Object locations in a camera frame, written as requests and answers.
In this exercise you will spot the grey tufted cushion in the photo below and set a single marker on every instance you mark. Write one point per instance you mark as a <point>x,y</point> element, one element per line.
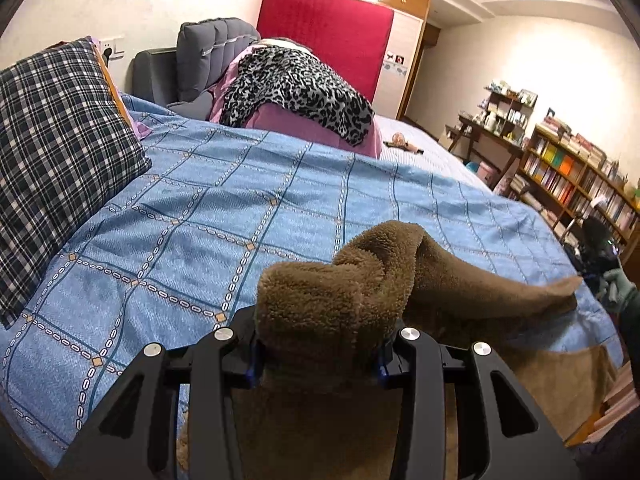
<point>210,55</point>

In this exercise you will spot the blue patterned blanket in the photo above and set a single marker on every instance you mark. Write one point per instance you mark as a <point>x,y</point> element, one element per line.
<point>250,200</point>

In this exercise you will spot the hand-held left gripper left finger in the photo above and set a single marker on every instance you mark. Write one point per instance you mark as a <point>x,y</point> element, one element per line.
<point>241,360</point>

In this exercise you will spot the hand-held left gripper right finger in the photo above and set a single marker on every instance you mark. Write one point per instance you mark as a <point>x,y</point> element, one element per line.
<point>386,367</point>

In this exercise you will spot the wooden bookshelf with books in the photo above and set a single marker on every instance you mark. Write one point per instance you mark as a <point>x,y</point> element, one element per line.
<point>565,170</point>

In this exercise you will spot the brown fleece towel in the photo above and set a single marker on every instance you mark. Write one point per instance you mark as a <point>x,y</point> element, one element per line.
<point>320,310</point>

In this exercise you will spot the grey sofa chair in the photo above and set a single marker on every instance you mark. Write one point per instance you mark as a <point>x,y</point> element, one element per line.
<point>152,75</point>

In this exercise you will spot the small wooden desk shelf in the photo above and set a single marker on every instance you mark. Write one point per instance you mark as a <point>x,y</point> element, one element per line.
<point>507,110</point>

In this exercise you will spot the orange pillow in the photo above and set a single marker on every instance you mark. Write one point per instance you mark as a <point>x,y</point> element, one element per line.
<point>118,100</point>

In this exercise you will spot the dark plaid pillow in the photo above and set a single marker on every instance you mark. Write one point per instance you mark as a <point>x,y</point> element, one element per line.
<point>55,160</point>

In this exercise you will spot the small pink hairbrush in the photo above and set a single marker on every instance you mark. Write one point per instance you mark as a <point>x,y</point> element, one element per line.
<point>400,141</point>

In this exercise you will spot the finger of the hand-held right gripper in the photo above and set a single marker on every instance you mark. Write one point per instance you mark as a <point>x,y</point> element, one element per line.
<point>580,262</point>

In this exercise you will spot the red upright mattress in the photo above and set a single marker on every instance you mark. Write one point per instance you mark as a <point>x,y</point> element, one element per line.
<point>325,30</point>

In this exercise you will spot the wooden wardrobe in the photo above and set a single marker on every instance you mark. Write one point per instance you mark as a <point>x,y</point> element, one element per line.
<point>405,45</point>

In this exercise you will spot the pink blanket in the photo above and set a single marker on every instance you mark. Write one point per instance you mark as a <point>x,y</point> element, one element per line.
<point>300,122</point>

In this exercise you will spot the white bed sheet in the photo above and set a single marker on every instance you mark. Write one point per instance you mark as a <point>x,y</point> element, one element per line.
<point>430,160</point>

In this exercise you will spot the white wall socket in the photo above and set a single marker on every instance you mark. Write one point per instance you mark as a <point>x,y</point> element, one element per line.
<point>112,49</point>

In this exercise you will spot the pink storage box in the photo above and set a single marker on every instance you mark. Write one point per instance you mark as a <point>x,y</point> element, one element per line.
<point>490,172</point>

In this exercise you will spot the leopard print cloth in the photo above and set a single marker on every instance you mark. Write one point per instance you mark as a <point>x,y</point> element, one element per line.
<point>295,90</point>

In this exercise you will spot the wooden desk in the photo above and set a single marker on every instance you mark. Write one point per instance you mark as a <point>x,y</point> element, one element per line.
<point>480,132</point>

